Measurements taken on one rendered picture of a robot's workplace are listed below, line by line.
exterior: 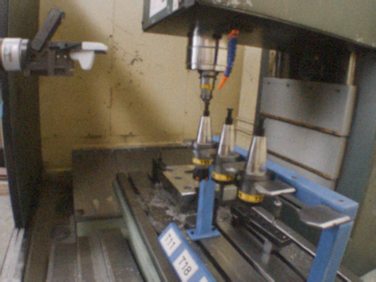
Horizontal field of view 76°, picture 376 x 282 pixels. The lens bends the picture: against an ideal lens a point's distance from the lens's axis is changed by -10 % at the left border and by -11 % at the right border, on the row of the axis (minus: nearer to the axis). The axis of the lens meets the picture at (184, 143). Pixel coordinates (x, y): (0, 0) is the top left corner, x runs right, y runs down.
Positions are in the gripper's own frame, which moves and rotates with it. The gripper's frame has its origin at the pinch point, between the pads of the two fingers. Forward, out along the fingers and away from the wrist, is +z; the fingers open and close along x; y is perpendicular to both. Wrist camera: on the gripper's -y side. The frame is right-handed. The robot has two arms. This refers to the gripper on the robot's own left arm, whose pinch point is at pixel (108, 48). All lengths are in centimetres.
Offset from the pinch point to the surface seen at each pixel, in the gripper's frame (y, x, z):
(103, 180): 71, -88, 0
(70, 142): 52, -112, -21
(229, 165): 23.4, 22.6, 23.9
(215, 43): -4.5, -7.0, 31.6
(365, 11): -18, 15, 69
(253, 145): 17.3, 29.1, 24.8
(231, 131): 17.0, 19.1, 25.4
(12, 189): 48, -28, -34
